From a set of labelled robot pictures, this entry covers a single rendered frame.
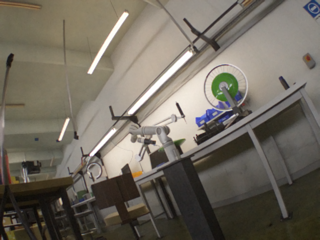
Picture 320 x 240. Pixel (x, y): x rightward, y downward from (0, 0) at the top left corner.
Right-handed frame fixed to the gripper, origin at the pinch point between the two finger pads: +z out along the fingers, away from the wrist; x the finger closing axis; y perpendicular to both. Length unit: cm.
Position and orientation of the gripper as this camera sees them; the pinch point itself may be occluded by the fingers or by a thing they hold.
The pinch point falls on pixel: (159, 145)
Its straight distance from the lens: 188.5
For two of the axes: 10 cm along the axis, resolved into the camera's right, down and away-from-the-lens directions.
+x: 4.5, 1.4, 8.8
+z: 8.8, 1.0, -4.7
